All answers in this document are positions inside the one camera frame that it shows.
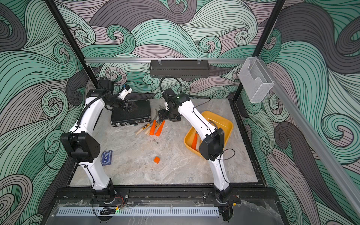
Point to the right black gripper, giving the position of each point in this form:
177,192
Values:
163,116

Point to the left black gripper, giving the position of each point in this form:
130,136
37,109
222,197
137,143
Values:
129,109

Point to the orange handle sickle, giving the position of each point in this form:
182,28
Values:
194,142
160,128
153,127

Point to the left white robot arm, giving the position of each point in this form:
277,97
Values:
79,143

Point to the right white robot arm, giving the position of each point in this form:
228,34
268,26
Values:
178,106

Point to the black ribbed storage case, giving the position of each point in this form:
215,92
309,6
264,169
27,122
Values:
140,114

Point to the yellow plastic tray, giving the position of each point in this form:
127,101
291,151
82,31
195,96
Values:
221,122

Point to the small orange block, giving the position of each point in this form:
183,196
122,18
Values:
157,160

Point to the blue card pack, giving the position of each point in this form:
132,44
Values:
106,158

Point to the wooden handle sickle with label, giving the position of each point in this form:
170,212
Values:
146,126

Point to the black wall shelf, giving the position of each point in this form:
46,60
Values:
179,69

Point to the clear acrylic wall holder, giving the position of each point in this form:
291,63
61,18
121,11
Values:
256,79

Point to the white slotted cable duct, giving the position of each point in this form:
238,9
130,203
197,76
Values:
140,211

